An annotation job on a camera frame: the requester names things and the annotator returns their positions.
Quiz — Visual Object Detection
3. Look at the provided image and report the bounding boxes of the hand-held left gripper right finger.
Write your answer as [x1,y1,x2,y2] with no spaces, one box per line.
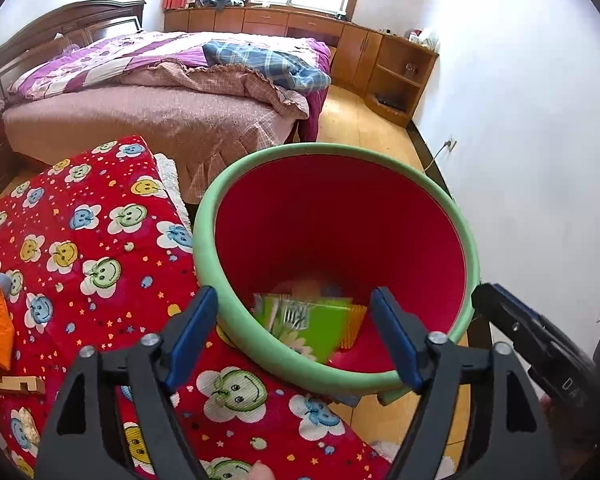
[370,287,561,480]

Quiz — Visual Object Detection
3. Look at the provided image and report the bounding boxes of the large yellow foam net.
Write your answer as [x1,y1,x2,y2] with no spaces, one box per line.
[337,305,370,351]

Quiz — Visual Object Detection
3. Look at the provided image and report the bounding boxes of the dark wooden headboard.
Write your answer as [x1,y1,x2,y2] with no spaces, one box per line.
[0,0,147,106]

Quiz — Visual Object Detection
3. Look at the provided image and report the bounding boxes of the red smiley flower blanket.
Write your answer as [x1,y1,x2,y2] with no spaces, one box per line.
[0,135,396,480]

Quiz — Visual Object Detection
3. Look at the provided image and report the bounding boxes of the purple patchwork quilt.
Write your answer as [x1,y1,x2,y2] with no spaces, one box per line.
[7,30,333,143]

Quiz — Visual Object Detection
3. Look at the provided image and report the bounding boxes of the bed with pink bedspread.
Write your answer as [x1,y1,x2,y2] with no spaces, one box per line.
[0,30,333,206]

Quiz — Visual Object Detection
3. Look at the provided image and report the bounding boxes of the dark wooden frame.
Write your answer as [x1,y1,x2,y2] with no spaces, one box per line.
[466,317,492,353]

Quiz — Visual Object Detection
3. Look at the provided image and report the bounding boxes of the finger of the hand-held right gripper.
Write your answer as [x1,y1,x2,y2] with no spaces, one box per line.
[472,282,546,356]

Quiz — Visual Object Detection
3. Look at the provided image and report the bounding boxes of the small wooden block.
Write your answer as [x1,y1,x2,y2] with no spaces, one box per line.
[0,375,46,397]

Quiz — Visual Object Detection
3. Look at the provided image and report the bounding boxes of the peanut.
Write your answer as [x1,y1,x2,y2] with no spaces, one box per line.
[10,407,42,441]

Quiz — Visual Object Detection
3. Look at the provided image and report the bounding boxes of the wall socket with plug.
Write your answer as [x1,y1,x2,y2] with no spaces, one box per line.
[422,137,457,171]

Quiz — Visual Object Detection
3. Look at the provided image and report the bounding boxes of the blue plaid cloth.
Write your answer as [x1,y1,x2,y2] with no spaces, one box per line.
[202,41,331,92]

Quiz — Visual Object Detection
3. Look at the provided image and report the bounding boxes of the red bin with green rim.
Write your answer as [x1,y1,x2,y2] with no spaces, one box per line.
[192,142,481,406]

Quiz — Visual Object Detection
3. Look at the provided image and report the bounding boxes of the white fringed cloth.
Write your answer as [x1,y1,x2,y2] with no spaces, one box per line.
[154,154,197,228]

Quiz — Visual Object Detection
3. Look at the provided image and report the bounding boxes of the white items on cabinet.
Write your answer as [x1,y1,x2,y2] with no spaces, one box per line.
[409,29,440,51]

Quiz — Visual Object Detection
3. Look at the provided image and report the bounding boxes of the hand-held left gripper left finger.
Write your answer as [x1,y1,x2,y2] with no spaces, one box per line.
[35,286,218,480]

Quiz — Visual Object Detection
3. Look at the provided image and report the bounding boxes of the green snack packet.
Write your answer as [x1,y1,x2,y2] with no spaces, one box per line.
[252,294,356,363]

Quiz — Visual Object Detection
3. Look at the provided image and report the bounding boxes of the long wooden cabinet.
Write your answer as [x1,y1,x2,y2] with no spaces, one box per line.
[164,6,440,128]

